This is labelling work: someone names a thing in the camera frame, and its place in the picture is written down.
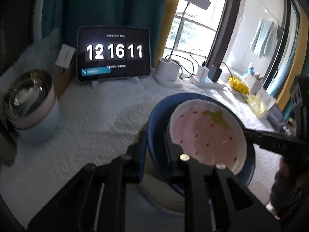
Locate white woven basket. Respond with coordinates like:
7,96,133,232
243,74,262,94

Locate yellow wet wipes pack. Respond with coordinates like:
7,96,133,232
228,75,249,95

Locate operator right hand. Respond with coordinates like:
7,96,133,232
279,156,293,177

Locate white textured tablecloth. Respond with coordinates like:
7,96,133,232
1,77,272,228

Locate beige plate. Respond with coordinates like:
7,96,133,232
132,122,187,216

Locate black power adapter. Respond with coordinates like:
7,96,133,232
207,64,222,82

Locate white power strip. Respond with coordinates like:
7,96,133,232
189,77,226,89

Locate small white box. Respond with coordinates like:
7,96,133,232
55,44,76,69

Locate grey folded cloth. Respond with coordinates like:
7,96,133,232
267,104,285,132

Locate stacked steel pastel bowls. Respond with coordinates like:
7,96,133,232
3,69,60,143

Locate yellow tissue pack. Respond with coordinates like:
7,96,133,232
246,88,277,119

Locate large blue bowl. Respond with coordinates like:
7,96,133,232
147,93,244,195

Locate white desk lamp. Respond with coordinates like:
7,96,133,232
152,0,211,87

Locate pink strawberry bowl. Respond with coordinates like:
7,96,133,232
168,99,247,175

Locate hanging light blue towel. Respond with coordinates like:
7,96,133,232
249,19,277,58

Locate white phone charger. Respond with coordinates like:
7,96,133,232
195,62,209,82

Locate tablet showing clock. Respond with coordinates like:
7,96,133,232
76,26,151,83

